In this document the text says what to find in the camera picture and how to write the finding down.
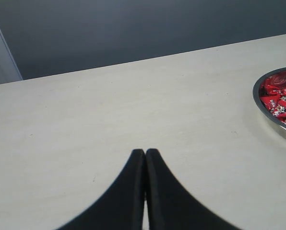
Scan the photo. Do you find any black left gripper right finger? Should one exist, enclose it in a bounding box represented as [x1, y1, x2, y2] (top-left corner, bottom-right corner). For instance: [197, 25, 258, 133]
[146, 149, 238, 230]

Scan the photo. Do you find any round stainless steel plate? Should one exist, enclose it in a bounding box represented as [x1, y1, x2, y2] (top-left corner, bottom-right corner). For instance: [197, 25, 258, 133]
[253, 68, 286, 139]

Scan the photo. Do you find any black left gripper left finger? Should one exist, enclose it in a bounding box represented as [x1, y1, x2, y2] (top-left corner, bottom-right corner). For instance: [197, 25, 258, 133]
[59, 149, 146, 230]

